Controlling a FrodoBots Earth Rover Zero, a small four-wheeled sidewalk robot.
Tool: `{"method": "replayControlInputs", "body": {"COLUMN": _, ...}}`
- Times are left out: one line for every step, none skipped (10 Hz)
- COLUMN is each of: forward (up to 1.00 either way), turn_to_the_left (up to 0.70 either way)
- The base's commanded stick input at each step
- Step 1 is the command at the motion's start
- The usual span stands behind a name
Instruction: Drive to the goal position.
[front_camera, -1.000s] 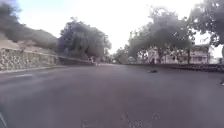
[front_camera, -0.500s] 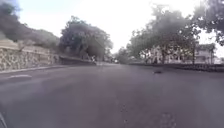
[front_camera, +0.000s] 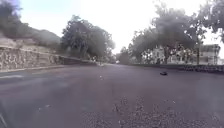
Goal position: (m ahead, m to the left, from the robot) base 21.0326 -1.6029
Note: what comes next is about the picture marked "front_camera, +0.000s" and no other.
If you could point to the dark asphalt road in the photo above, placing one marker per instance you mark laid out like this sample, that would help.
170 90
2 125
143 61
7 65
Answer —
110 93

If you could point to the tall leafy tree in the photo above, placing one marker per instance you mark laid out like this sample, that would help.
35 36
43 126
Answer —
85 38

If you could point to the small dark object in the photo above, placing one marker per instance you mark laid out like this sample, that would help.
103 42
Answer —
163 73

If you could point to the group of tall trees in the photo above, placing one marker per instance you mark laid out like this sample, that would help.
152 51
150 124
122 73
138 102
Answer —
170 28

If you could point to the pale kerb strip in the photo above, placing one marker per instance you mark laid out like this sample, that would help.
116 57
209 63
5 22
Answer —
33 68

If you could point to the pale building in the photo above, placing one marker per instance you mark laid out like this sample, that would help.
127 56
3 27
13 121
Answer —
210 53

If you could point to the wooded slope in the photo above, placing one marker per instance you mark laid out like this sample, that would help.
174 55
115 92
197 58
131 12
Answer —
20 30

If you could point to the rough stone wall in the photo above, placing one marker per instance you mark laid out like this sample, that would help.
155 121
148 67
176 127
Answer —
26 58

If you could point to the low dark wall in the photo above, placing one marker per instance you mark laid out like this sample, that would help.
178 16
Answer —
200 68

